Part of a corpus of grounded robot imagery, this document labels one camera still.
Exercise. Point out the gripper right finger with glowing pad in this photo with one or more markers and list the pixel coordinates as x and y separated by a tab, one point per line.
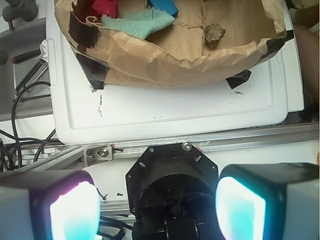
277	201

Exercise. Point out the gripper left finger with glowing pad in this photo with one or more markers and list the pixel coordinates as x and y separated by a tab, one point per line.
48	205

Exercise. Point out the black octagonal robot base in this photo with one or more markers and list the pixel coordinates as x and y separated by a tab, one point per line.
171	193

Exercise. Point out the grey brown rock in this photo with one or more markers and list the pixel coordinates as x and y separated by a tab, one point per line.
213	34

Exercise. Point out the brown paper bag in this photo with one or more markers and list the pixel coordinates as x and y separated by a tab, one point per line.
177	55

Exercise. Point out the teal terry cloth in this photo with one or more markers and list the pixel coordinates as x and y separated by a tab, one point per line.
140	24

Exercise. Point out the red crumpled tissue paper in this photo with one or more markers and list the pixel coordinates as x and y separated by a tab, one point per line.
106	7

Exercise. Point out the blue rectangular block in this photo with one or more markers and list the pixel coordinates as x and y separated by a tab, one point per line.
165	6

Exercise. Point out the aluminium extrusion rail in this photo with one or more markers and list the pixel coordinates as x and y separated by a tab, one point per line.
208	142

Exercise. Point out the metal corner bracket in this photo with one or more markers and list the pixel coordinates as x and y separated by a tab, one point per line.
97	154

